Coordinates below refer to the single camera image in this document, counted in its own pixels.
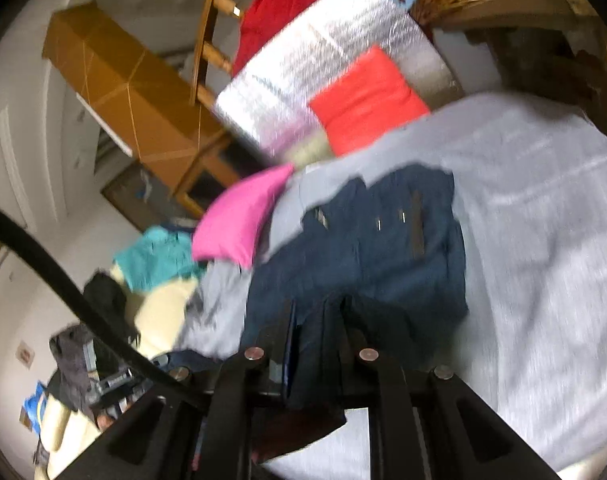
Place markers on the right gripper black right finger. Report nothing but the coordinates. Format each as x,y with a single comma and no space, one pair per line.
423,424

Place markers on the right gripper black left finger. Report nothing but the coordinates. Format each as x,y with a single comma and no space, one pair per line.
198,427

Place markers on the navy blue zip jacket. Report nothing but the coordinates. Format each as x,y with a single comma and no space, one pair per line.
394,243

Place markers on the cream leather sofa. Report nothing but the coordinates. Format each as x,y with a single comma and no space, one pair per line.
158,315

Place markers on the dark grey puffer jacket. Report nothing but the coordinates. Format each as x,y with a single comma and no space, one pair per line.
70,382

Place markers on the black garment on sofa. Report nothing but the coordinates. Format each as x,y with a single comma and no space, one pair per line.
107,298

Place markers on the teal garment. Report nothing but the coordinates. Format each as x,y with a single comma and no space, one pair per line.
157,257

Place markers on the pink pillow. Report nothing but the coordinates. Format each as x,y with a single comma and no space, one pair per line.
232,225

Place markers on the grey bed sheet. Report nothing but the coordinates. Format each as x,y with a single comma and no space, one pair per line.
530,191

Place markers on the red-orange pillow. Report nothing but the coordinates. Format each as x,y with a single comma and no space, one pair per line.
369,99

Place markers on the silver foil insulation panel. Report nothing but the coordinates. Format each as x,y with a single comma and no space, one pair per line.
266,104

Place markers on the wooden stair railing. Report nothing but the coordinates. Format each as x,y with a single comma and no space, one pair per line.
206,55

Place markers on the wooden side table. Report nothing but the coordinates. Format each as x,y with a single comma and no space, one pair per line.
556,49

